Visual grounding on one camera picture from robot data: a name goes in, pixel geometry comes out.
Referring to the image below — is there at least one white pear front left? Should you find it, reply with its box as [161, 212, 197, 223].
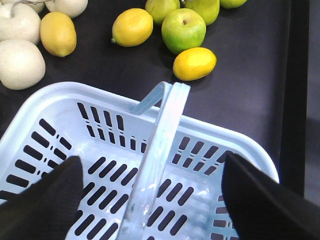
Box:
[0, 39, 46, 90]

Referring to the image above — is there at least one black wooden produce stand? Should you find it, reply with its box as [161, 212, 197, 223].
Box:
[0, 0, 310, 195]

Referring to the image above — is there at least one green pear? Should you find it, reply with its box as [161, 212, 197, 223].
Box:
[144, 0, 180, 26]

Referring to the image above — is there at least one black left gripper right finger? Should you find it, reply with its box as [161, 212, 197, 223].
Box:
[221, 153, 320, 240]

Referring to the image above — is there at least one green apple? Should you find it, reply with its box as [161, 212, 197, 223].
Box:
[161, 8, 207, 55]

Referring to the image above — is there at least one yellow lemon upper right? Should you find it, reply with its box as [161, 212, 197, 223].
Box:
[111, 8, 154, 47]

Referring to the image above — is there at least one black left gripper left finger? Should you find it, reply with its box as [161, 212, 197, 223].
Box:
[0, 156, 84, 240]

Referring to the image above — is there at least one light blue plastic basket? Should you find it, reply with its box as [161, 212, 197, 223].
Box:
[0, 82, 279, 240]

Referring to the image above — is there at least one yellow lemon lower right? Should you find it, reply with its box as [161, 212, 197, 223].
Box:
[172, 47, 217, 82]

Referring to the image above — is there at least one yellow lemon by pears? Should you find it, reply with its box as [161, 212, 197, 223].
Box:
[40, 11, 77, 58]

